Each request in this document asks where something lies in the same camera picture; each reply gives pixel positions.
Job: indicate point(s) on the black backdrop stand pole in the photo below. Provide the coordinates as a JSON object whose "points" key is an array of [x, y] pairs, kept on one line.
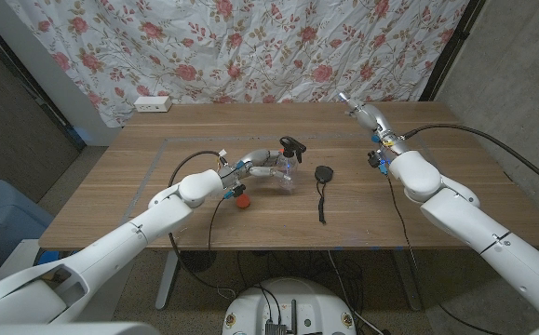
{"points": [[450, 51]]}

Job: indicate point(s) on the white wall pillar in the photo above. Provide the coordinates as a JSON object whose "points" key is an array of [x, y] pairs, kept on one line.
{"points": [[41, 70]]}

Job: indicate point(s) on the grey table leg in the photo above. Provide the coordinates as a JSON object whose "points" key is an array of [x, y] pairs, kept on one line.
{"points": [[166, 279], [406, 279]]}

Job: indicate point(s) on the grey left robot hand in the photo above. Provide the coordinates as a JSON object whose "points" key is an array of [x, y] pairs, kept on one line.
{"points": [[260, 160]]}

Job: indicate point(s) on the clear spray bottle black sprayer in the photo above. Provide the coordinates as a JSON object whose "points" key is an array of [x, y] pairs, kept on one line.
{"points": [[292, 144]]}

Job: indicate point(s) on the black frame bar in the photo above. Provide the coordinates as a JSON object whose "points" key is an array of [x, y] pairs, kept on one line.
{"points": [[27, 81]]}

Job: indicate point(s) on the black round floor base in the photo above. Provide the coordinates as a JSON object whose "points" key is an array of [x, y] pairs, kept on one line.
{"points": [[198, 261]]}

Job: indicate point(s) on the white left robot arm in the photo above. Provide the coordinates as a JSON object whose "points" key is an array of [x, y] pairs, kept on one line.
{"points": [[111, 246]]}

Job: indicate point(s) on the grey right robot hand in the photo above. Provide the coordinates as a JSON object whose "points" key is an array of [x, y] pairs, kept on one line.
{"points": [[373, 118]]}

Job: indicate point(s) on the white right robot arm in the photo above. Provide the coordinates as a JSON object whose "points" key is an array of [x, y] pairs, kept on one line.
{"points": [[455, 209]]}

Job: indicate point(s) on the floral backdrop cloth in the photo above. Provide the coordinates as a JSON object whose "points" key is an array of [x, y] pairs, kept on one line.
{"points": [[250, 46]]}

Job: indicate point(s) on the white power strip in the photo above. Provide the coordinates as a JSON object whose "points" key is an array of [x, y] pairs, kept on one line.
{"points": [[152, 104]]}

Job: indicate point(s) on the white robot torso base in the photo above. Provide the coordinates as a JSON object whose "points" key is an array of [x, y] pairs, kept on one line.
{"points": [[292, 302]]}

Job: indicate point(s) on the red toy strawberry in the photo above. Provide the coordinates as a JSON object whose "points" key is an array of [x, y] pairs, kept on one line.
{"points": [[244, 203]]}

